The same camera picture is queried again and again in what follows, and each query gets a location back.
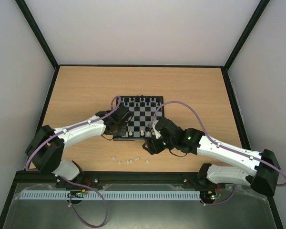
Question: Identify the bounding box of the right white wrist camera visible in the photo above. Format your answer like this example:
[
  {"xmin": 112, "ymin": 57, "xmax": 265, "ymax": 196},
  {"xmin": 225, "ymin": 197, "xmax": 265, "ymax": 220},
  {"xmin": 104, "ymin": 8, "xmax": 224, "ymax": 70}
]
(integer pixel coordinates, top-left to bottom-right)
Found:
[{"xmin": 152, "ymin": 118, "xmax": 178, "ymax": 140}]

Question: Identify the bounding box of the white slotted cable duct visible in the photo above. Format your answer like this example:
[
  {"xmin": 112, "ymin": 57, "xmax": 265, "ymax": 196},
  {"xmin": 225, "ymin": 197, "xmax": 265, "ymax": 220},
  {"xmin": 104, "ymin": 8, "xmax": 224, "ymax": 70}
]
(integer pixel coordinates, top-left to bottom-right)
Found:
[{"xmin": 19, "ymin": 190, "xmax": 201, "ymax": 201}]

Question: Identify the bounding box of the black pieces row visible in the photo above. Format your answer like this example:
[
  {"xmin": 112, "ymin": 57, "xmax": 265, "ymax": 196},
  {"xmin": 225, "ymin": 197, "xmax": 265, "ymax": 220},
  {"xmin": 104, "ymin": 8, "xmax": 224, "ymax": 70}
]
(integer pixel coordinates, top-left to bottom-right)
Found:
[{"xmin": 121, "ymin": 95, "xmax": 163, "ymax": 107}]

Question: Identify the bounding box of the right electronics board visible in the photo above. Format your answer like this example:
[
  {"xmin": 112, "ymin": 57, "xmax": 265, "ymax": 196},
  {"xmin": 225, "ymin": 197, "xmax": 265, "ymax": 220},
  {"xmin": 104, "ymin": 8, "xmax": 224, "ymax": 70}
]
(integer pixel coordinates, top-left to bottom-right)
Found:
[{"xmin": 200, "ymin": 190, "xmax": 222, "ymax": 200}]

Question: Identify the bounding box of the black and grey chessboard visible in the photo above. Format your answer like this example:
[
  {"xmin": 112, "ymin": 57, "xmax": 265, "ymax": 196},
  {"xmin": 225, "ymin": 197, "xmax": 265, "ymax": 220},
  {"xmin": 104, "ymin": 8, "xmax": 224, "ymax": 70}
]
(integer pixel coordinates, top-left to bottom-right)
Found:
[{"xmin": 113, "ymin": 107, "xmax": 158, "ymax": 141}]

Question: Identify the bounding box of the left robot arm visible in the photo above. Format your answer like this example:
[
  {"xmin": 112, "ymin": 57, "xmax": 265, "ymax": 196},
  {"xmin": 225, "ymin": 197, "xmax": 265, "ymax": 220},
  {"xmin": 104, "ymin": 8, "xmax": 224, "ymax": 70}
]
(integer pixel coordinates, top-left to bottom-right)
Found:
[{"xmin": 25, "ymin": 109, "xmax": 133, "ymax": 186}]

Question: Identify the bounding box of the left electronics board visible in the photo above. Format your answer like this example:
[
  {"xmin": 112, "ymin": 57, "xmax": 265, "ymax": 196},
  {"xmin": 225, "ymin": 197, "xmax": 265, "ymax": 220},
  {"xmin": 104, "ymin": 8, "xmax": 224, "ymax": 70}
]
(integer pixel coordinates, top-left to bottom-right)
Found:
[{"xmin": 67, "ymin": 189, "xmax": 89, "ymax": 198}]

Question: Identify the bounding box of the black frame rail front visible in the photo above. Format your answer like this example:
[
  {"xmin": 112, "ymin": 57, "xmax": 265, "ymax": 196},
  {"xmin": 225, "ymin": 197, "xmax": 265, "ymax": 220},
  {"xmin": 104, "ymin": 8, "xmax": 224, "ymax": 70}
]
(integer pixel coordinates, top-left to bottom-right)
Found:
[{"xmin": 14, "ymin": 170, "xmax": 267, "ymax": 189}]

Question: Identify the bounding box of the electronics board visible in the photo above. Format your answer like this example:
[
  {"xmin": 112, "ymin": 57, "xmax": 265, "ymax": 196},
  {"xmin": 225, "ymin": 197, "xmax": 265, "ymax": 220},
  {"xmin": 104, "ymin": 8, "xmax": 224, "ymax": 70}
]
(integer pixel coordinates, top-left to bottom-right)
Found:
[
  {"xmin": 200, "ymin": 190, "xmax": 222, "ymax": 200},
  {"xmin": 67, "ymin": 189, "xmax": 89, "ymax": 198}
]

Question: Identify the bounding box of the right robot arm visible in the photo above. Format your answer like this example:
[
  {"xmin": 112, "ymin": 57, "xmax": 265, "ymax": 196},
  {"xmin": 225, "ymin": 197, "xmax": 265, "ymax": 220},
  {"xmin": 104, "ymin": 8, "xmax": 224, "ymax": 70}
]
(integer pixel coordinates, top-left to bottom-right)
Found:
[{"xmin": 143, "ymin": 128, "xmax": 280, "ymax": 196}]

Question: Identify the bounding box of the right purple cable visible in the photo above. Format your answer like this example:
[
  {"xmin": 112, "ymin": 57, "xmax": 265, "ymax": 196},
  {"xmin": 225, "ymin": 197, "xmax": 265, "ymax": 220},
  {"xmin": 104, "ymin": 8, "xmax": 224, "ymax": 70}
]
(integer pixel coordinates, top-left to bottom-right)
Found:
[{"xmin": 149, "ymin": 101, "xmax": 286, "ymax": 207}]

